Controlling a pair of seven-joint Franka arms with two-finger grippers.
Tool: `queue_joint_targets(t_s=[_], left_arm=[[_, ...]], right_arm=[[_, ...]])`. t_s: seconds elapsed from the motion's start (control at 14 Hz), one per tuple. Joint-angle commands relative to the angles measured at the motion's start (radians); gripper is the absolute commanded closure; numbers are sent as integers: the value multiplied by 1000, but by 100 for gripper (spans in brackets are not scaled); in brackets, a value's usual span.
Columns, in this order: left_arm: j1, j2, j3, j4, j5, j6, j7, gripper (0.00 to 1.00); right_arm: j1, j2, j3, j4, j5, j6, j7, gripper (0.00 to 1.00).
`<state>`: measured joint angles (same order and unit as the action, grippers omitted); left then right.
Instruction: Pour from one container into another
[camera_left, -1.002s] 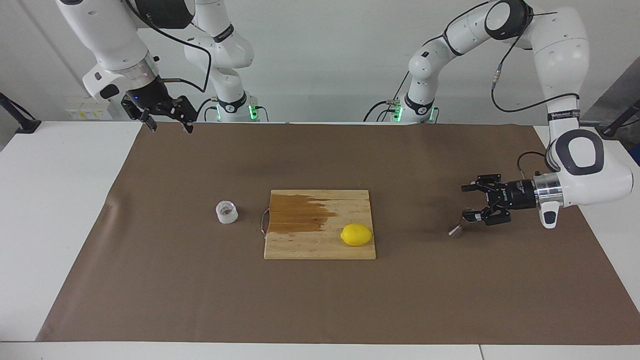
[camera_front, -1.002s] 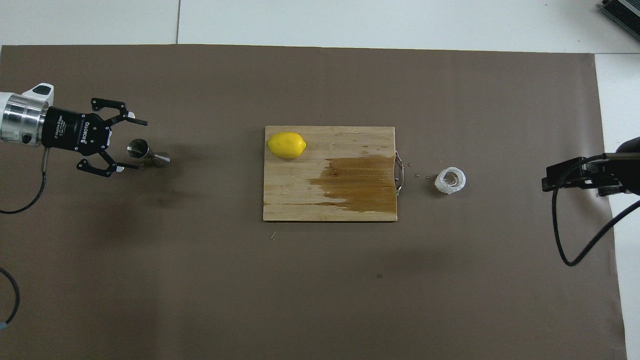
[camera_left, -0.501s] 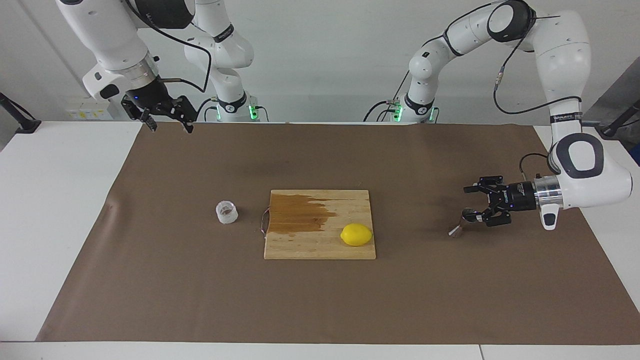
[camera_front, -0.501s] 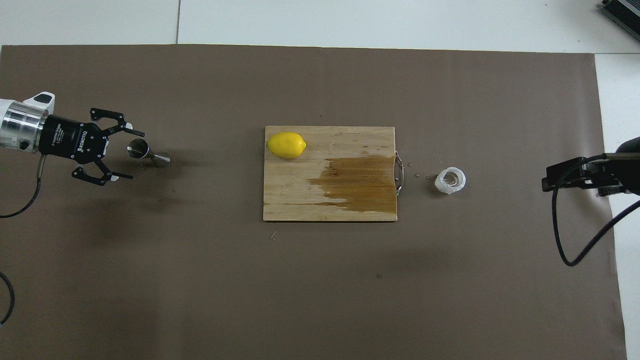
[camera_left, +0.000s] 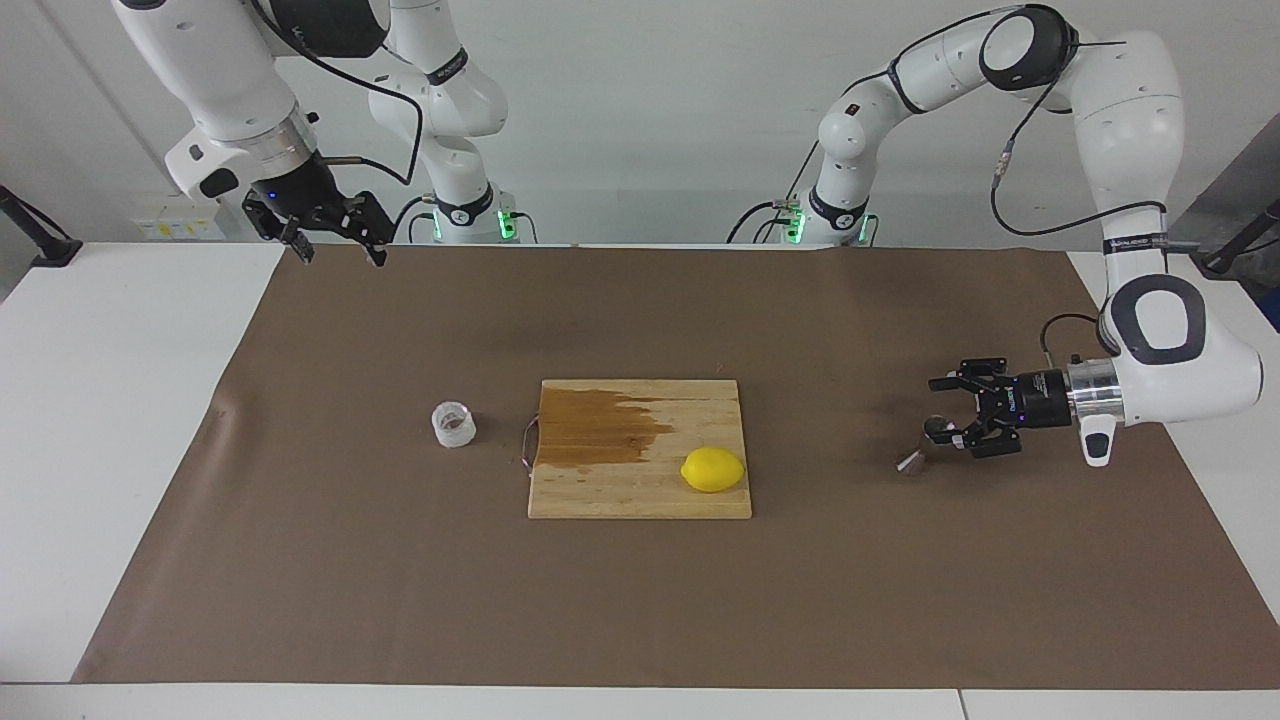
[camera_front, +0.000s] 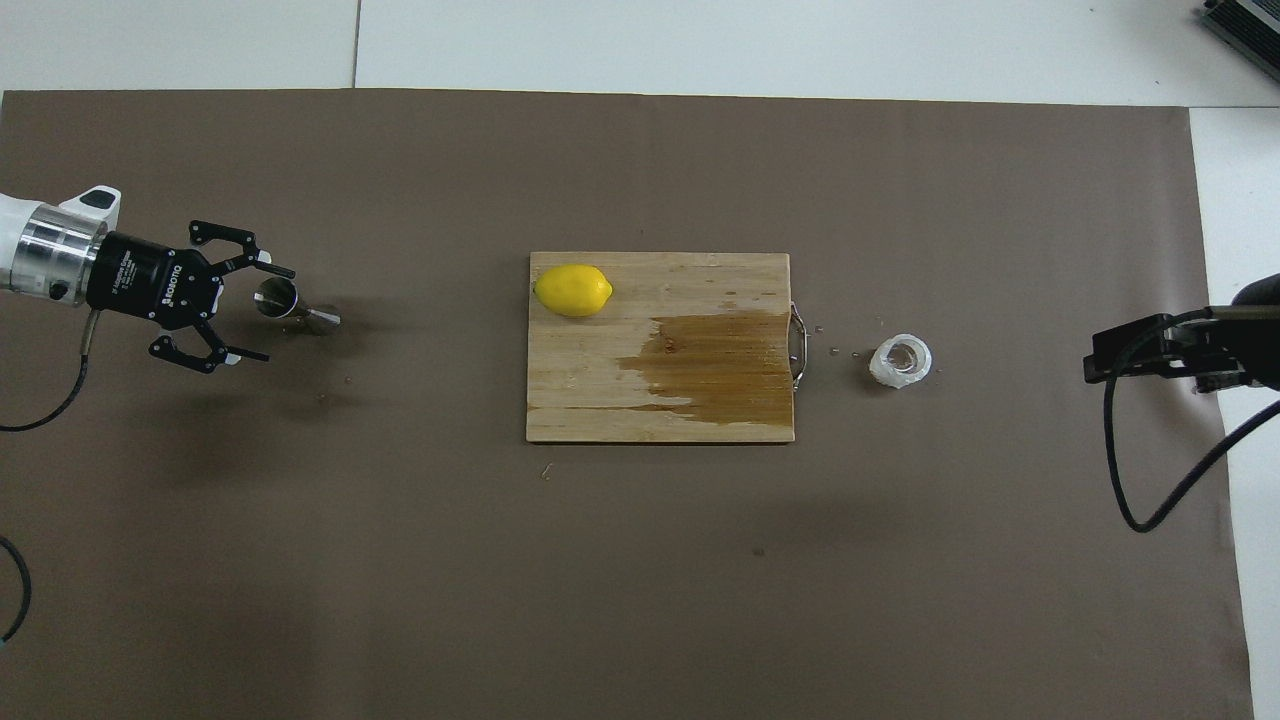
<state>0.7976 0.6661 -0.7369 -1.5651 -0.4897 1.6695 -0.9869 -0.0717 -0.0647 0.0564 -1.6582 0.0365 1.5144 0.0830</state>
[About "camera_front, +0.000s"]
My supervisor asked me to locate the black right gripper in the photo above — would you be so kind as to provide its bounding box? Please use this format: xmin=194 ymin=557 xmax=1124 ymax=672
xmin=1083 ymin=306 xmax=1246 ymax=393

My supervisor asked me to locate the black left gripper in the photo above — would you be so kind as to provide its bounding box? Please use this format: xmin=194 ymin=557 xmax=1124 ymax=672
xmin=85 ymin=220 xmax=297 ymax=375

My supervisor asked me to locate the steel double jigger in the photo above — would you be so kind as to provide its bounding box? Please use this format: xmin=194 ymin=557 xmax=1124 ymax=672
xmin=252 ymin=277 xmax=343 ymax=336

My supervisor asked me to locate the brown table mat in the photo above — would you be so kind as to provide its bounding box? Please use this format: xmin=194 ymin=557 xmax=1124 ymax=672
xmin=0 ymin=88 xmax=1256 ymax=720

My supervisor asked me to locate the black finned device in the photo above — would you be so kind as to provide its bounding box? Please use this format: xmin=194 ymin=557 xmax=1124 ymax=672
xmin=1195 ymin=0 xmax=1280 ymax=71

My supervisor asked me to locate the yellow lemon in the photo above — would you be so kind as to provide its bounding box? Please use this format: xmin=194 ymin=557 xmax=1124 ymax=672
xmin=533 ymin=264 xmax=614 ymax=319

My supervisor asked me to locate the wooden cutting board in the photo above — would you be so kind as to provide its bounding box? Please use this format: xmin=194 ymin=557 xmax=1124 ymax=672
xmin=525 ymin=251 xmax=807 ymax=444

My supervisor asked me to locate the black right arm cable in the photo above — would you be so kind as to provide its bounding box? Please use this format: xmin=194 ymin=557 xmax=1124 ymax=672
xmin=1103 ymin=310 xmax=1280 ymax=533

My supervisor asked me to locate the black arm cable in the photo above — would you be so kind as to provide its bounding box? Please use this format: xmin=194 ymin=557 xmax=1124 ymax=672
xmin=0 ymin=308 xmax=101 ymax=643
xmin=1103 ymin=310 xmax=1280 ymax=533

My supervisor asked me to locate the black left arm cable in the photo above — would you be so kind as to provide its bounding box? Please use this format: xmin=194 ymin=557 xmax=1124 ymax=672
xmin=0 ymin=308 xmax=101 ymax=643

